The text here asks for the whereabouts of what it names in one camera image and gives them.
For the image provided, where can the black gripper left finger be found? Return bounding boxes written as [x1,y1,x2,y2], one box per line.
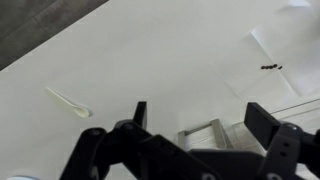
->
[59,101,214,180]

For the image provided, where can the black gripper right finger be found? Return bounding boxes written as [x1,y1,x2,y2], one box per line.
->
[244,102,320,180]

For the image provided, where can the white paper towel sheet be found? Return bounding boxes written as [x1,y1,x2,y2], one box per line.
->
[211,19,320,101]

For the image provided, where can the white plastic spoon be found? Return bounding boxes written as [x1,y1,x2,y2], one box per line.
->
[45,86,93,119]

